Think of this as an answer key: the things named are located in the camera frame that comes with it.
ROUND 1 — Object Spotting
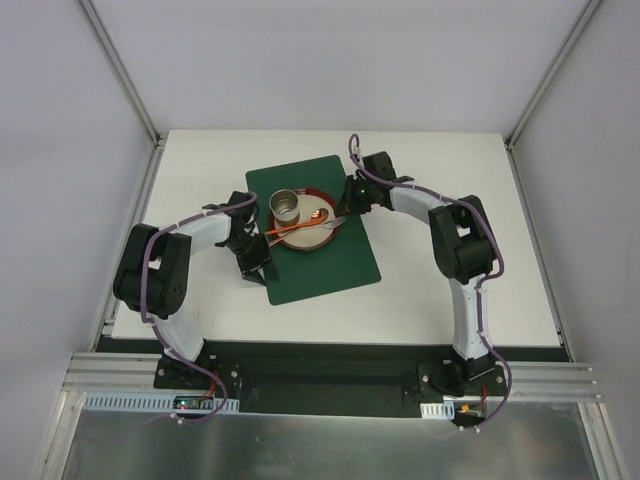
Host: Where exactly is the red rimmed beige plate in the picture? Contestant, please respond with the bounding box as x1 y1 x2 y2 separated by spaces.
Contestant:
266 188 340 251

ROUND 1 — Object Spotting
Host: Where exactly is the steel cup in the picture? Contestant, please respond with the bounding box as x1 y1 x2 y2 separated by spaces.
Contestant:
269 189 300 227

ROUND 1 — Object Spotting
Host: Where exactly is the green placemat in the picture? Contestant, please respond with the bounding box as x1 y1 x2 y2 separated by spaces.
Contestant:
245 155 381 306

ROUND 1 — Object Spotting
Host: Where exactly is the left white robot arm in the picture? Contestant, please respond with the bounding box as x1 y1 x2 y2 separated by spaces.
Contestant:
112 198 272 389

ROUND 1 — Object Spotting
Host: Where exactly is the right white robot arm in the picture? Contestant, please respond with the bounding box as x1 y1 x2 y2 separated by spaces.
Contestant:
338 150 504 396

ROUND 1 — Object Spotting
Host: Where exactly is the silver fork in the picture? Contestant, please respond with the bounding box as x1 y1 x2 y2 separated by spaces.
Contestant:
298 217 346 230

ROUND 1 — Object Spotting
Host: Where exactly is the copper spoon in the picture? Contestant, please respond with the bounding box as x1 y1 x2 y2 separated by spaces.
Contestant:
269 208 329 246

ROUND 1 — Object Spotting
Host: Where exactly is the orange knife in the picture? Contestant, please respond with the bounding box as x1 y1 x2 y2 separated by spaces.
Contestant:
265 219 324 235

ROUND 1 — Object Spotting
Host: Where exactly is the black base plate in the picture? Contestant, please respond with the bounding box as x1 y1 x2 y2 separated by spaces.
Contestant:
153 341 508 418

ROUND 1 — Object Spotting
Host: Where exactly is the left white cable duct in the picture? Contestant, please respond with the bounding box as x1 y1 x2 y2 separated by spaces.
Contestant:
84 393 240 415

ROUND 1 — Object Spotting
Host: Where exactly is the white cable duct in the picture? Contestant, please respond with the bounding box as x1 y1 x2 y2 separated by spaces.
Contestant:
84 393 240 415
420 400 456 421

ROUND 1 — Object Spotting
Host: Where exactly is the right white cable duct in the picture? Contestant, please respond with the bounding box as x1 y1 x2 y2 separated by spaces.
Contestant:
420 400 456 421

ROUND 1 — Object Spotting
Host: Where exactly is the aluminium front rail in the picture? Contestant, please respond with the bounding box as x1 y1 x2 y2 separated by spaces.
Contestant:
62 352 604 403

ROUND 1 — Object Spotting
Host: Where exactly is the left aluminium frame post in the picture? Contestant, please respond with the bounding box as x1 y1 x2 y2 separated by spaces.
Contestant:
75 0 163 147

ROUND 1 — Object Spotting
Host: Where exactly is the aluminium frame post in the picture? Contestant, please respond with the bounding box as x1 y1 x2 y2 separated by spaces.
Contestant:
504 0 606 152
75 0 163 147

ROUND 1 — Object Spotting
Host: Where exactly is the right aluminium frame post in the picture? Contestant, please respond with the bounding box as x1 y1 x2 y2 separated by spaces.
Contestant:
504 0 606 152

